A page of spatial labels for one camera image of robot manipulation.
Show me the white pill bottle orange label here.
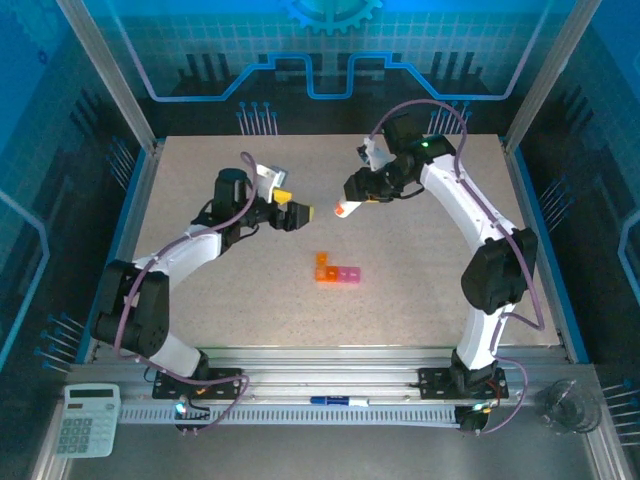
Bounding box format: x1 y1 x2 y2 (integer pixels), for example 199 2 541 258
333 192 381 220

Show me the orange pink pill organizer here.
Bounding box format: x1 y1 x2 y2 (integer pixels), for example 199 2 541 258
314 251 362 285

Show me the blue table edge trim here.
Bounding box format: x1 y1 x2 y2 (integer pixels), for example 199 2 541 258
514 147 590 364
74 147 152 364

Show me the blue marker pen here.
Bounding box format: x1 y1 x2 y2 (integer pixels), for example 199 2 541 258
309 395 370 407

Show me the small black control module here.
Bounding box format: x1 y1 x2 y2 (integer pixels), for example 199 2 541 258
173 395 211 436
457 405 490 434

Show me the white desk calculator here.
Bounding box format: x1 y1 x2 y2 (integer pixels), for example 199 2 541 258
54 383 122 459

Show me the clear glass beaker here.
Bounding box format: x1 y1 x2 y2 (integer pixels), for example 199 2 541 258
537 378 604 435

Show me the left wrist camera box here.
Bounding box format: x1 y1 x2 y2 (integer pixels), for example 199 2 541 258
255 164 290 204

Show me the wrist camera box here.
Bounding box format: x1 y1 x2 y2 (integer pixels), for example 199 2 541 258
255 164 290 204
356 135 390 171

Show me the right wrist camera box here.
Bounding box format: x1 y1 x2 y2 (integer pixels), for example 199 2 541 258
356 135 390 171

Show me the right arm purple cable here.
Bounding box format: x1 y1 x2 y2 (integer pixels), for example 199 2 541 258
369 98 547 437

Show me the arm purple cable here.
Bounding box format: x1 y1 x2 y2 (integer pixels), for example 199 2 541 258
369 98 547 437
113 151 261 436

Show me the aluminium table side rail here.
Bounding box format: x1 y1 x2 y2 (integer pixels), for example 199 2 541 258
499 137 576 364
92 138 166 362

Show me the aluminium frame beam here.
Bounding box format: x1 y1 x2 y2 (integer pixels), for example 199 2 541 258
94 347 571 406

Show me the aluminium corner post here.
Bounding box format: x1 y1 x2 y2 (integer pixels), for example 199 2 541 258
54 0 164 154
502 0 604 154

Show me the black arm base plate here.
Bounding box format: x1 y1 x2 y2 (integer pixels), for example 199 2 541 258
418 367 509 400
152 368 244 400

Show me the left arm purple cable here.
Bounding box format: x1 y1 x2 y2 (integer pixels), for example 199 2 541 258
113 151 261 436

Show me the slotted grey cable duct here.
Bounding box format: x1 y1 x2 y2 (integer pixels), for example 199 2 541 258
119 404 459 426

